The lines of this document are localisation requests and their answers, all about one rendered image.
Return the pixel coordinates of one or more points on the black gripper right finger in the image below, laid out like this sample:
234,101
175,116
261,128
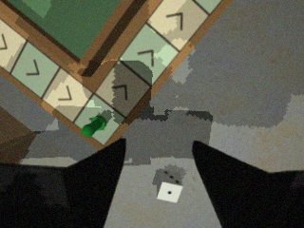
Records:
243,195

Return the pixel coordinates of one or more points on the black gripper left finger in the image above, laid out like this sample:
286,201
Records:
81,193

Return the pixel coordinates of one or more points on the green game pawn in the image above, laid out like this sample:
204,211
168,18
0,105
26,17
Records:
97,124

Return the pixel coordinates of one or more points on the white die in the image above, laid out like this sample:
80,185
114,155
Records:
169,185

